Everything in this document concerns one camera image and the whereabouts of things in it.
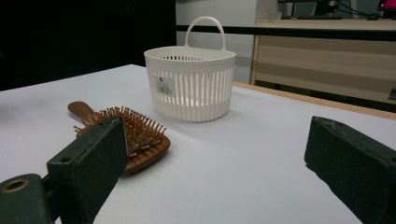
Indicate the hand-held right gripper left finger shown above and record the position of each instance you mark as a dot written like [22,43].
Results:
[90,168]

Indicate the white slotted plastic basket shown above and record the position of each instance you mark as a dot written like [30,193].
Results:
[190,93]

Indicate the black curtain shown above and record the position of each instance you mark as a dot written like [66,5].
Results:
[77,34]

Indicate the wooden cabinet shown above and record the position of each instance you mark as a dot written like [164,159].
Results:
[327,62]

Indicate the black monitor stand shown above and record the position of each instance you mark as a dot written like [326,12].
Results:
[325,7]

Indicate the black horizontal frame bar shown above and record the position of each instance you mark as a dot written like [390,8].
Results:
[311,32]

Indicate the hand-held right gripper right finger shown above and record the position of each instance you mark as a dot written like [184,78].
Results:
[355,161]

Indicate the brown wooden hairbrush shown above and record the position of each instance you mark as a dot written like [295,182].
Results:
[146,137]

